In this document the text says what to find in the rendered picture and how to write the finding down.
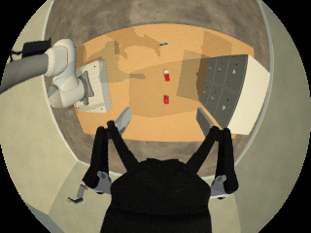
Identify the red nine-volt battery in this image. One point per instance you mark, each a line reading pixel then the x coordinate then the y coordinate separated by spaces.
pixel 166 101

